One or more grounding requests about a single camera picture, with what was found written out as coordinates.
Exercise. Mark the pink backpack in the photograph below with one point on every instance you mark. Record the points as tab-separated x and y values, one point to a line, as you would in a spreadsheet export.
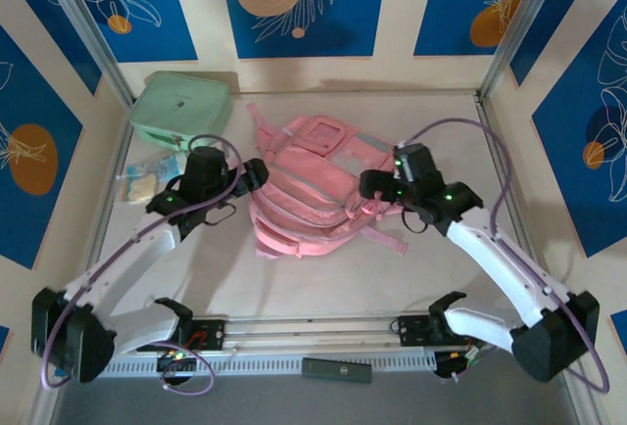
303	190

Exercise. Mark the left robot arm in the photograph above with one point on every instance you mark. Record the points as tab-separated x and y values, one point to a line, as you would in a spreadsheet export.
122	268

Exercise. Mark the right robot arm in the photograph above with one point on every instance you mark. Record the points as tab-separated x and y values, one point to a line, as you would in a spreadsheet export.
504	268

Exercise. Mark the mint green storage case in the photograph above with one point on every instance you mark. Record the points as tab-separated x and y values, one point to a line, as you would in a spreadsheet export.
181	107

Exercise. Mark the clear plastic supply bag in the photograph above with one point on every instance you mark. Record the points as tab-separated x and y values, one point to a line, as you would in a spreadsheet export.
142	185

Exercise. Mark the dark green remote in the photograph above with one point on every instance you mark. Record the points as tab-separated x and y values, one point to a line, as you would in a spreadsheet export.
338	370

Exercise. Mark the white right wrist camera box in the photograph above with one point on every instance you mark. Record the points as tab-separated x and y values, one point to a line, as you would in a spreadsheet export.
401	144

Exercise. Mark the aluminium table side rail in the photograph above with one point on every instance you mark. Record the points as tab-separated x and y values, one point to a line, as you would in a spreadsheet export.
105	202
486	110

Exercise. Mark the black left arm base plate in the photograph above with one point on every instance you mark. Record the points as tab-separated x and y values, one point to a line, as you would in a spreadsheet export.
215	334

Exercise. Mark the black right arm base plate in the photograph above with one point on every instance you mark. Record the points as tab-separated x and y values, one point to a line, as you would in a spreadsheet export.
411	332

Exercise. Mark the aluminium corner post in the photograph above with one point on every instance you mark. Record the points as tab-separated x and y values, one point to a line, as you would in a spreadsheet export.
83	23
524	23

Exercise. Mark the aluminium frame rail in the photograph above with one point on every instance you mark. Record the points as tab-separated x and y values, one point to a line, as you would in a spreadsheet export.
313	329

